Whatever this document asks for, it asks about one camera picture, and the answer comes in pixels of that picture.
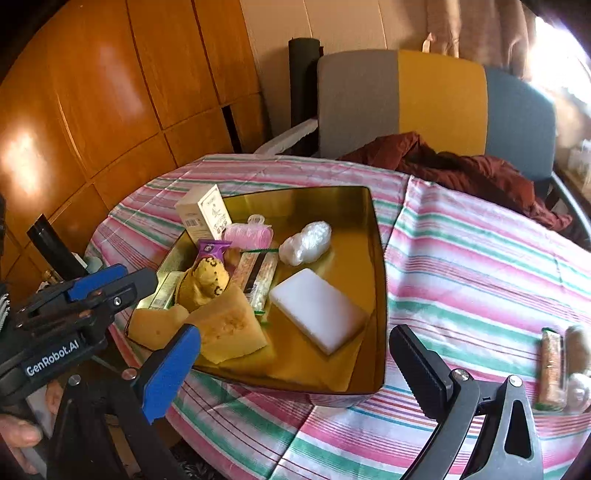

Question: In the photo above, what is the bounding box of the dark patterned rug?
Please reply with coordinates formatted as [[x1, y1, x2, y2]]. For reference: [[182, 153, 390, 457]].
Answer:
[[171, 455, 213, 480]]

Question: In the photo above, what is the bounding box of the wooden cabinet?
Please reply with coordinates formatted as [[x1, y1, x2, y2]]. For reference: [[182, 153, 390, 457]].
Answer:
[[0, 0, 273, 296]]

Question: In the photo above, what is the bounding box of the grain snack bar packet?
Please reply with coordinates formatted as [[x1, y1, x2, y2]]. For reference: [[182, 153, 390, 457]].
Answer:
[[229, 251, 258, 294], [534, 327, 568, 411], [247, 249, 280, 312]]

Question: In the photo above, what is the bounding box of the white carton box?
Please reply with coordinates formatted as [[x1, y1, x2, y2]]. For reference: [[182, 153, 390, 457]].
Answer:
[[174, 184, 232, 241]]

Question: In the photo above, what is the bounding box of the pink plastic pack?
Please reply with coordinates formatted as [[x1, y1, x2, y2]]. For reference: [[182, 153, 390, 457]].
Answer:
[[224, 220, 273, 254]]

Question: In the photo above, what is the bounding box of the black rolled mat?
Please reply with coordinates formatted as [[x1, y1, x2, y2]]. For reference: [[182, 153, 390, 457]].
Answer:
[[288, 38, 321, 155]]

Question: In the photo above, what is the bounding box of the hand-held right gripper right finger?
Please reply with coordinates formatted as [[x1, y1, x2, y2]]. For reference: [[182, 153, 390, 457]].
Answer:
[[389, 324, 546, 480]]

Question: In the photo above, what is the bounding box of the white foam sponge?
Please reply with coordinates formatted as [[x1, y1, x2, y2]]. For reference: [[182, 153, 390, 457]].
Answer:
[[269, 268, 370, 356]]

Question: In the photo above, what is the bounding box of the striped tablecloth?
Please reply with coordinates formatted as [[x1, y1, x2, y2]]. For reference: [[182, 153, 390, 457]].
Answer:
[[84, 154, 591, 480]]

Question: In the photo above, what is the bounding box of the yellow sponge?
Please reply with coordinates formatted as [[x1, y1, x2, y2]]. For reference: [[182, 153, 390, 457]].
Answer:
[[185, 282, 269, 364], [128, 305, 190, 352]]

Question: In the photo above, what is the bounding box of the purple snack packet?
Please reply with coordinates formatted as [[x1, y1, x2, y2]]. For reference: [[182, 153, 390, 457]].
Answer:
[[197, 239, 233, 264]]

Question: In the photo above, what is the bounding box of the clear crumpled plastic bag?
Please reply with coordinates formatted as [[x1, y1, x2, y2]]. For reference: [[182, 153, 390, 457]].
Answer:
[[278, 220, 333, 267], [566, 371, 591, 414]]

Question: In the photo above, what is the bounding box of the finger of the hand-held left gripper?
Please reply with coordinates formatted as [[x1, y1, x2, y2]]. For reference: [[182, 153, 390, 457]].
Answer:
[[14, 269, 159, 342], [18, 264, 130, 324]]

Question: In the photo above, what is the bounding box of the gold metal tin box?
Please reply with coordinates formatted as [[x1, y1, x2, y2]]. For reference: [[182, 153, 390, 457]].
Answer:
[[124, 185, 387, 397]]

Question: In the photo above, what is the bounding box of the person's left hand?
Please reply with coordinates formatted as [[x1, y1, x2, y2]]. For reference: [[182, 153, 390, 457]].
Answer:
[[0, 382, 63, 474]]

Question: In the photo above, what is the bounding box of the beige curtain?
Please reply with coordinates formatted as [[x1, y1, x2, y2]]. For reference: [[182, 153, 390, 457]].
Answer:
[[425, 0, 546, 79]]

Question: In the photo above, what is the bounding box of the grey yellow blue chair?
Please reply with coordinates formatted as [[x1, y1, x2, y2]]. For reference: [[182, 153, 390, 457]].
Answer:
[[254, 48, 591, 250]]

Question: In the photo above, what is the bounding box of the yellow spotted plush toy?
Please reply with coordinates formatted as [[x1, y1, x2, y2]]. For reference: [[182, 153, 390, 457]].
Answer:
[[178, 256, 232, 311]]

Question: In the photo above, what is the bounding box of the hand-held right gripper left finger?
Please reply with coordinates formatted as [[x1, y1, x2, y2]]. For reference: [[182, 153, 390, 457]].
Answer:
[[46, 323, 202, 480]]

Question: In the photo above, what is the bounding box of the green and white box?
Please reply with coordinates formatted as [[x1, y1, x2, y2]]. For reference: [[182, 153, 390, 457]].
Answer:
[[148, 271, 185, 310]]

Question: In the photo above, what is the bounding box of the maroon jacket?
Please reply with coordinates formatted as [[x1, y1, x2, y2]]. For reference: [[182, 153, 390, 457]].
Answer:
[[339, 131, 573, 232]]

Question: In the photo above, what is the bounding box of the brown round object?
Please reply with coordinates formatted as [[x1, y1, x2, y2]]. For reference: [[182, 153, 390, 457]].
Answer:
[[564, 324, 591, 374]]

